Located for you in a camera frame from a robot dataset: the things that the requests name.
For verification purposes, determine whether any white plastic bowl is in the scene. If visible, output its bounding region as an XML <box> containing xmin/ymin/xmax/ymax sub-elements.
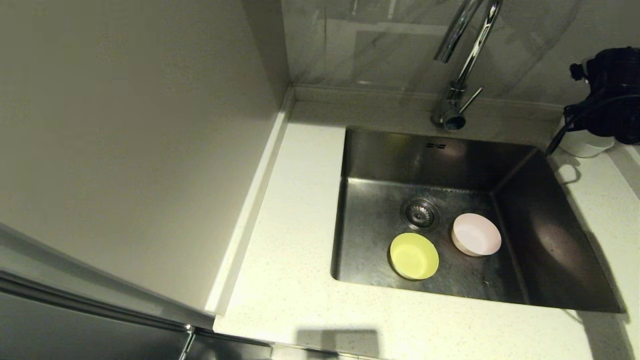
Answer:
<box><xmin>557</xmin><ymin>117</ymin><xmax>615</xmax><ymax>158</ymax></box>

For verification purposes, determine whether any chrome gooseneck kitchen faucet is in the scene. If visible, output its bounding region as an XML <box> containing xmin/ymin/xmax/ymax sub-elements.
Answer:
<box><xmin>432</xmin><ymin>0</ymin><xmax>504</xmax><ymax>132</ymax></box>

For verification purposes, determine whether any pink plastic bowl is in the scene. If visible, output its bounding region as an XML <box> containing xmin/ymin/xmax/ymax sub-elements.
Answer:
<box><xmin>451</xmin><ymin>213</ymin><xmax>502</xmax><ymax>257</ymax></box>

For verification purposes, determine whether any yellow plastic bowl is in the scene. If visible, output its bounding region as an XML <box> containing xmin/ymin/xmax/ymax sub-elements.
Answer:
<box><xmin>389</xmin><ymin>232</ymin><xmax>440</xmax><ymax>281</ymax></box>

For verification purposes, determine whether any stainless steel sink basin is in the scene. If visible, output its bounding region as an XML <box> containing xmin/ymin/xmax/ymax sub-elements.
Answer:
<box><xmin>330</xmin><ymin>127</ymin><xmax>626</xmax><ymax>313</ymax></box>

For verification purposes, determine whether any round metal drain strainer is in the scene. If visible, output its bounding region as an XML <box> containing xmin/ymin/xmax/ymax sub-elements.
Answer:
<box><xmin>400</xmin><ymin>198</ymin><xmax>441</xmax><ymax>232</ymax></box>

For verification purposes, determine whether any beige cabinet side panel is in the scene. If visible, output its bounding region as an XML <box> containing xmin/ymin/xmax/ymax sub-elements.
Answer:
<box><xmin>0</xmin><ymin>0</ymin><xmax>293</xmax><ymax>328</ymax></box>

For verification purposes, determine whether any grey metal appliance door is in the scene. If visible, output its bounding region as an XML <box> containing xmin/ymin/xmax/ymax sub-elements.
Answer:
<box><xmin>0</xmin><ymin>260</ymin><xmax>273</xmax><ymax>360</ymax></box>

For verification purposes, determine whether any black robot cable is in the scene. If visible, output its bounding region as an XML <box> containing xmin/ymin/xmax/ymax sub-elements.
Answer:
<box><xmin>545</xmin><ymin>95</ymin><xmax>640</xmax><ymax>156</ymax></box>

